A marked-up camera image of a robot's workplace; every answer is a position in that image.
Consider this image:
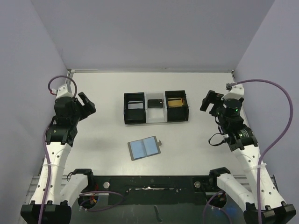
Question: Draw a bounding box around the black white sorting tray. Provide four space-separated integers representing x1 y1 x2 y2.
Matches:
123 90 189 125

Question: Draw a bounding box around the white lion VIP card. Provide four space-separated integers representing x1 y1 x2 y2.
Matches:
128 101 144 110

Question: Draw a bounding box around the grey card holder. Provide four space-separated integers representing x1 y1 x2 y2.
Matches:
128 136 162 161

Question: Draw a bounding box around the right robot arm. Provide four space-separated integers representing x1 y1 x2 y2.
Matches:
200 90 296 224

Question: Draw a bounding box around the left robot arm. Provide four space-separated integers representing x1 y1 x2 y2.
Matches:
21 92 96 224

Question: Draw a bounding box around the gold card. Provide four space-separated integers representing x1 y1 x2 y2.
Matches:
167 98 184 108

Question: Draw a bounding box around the black card in tray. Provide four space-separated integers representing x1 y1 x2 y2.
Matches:
147 99 164 108

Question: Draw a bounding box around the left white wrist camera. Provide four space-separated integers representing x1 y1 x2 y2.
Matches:
50 84 73 99

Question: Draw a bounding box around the black loop cable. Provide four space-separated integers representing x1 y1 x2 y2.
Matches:
208 133 228 147

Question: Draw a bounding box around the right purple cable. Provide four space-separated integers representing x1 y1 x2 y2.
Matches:
202 79 293 224

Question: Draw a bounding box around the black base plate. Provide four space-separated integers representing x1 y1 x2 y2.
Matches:
75 175 220 208

